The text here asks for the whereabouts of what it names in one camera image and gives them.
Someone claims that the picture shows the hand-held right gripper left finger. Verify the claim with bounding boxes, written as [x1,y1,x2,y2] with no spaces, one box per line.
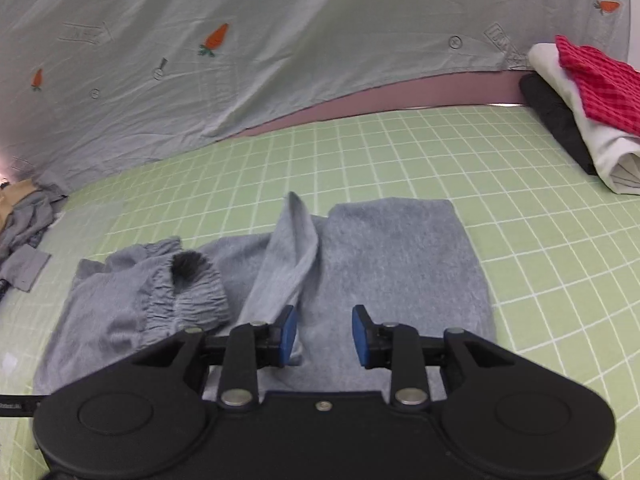
[129,305,300,409]

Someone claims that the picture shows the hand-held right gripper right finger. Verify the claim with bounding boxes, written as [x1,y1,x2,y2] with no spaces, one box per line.
[351,305,524,407]

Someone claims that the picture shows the grey fleece pants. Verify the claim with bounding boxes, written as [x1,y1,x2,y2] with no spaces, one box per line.
[32,191,498,397]

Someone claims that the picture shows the grey hooded sweatshirt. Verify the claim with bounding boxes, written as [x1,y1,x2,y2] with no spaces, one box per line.
[0,186,69,295]

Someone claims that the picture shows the beige garment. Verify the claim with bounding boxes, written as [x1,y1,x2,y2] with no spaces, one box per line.
[0,180,43,233]

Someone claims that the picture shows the green grid mat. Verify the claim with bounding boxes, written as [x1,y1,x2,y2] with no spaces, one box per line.
[0,104,640,480]

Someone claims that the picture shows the mauve bed sheet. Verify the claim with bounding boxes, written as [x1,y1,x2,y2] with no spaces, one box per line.
[239,71,528,137]

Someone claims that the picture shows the folded black garment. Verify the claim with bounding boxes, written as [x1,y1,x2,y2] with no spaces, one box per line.
[519,73,600,177]

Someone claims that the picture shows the grey carrot print cloth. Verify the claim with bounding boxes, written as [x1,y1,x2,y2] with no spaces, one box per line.
[0,0,640,197]

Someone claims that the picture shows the folded white garment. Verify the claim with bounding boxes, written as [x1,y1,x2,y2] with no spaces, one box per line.
[528,43,640,195]

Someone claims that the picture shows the folded red checked garment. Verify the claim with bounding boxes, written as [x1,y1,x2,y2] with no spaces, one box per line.
[555,35,640,137]

